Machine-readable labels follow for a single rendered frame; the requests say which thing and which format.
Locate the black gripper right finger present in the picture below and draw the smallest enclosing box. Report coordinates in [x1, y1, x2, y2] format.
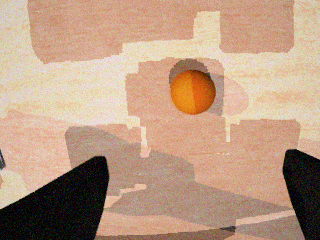
[281, 148, 320, 240]

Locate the translucent orange ball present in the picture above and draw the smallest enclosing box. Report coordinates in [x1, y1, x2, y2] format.
[169, 71, 196, 115]

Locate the orange-brown ball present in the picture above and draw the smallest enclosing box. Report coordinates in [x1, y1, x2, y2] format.
[189, 69, 216, 115]

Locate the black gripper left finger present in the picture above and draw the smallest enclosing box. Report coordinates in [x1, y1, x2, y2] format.
[0, 156, 109, 240]

